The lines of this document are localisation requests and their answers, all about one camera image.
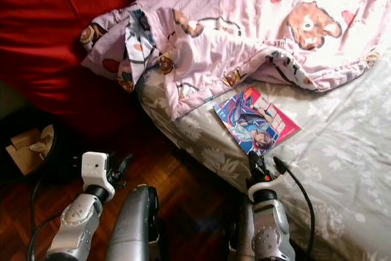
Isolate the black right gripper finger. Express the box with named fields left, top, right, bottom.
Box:
left=246, top=151, right=266, bottom=176

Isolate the colourful manga book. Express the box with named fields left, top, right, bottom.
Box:
left=213, top=85, right=301, bottom=156

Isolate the pink cartoon print blanket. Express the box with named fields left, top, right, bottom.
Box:
left=79, top=0, right=391, bottom=121

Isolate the silver robot left leg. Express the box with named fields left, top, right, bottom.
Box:
left=105, top=185, right=159, bottom=261

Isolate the silver robot leg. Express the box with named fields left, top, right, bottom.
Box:
left=105, top=185, right=159, bottom=261
left=229, top=203, right=257, bottom=261

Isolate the black round bin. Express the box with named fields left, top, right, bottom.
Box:
left=0, top=108, right=71, bottom=183

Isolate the silver robot right leg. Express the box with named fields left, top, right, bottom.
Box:
left=229, top=203, right=257, bottom=261

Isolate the crumpled beige paper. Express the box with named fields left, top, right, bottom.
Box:
left=37, top=123, right=56, bottom=152

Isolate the bed with beige floral sheet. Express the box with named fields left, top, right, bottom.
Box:
left=134, top=59, right=391, bottom=261

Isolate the brown cardboard piece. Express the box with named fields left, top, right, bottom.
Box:
left=5, top=128, right=45, bottom=176

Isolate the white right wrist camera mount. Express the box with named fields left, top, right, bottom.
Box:
left=247, top=172, right=291, bottom=204

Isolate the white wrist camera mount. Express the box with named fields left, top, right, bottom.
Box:
left=247, top=172, right=291, bottom=204
left=81, top=151, right=117, bottom=200

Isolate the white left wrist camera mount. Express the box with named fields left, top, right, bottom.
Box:
left=81, top=151, right=117, bottom=200

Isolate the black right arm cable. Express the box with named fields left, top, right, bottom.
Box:
left=273, top=156, right=317, bottom=259

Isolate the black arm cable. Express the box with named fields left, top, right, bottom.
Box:
left=27, top=157, right=85, bottom=261
left=273, top=156, right=317, bottom=259

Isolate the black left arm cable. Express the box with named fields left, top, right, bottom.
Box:
left=27, top=157, right=85, bottom=261

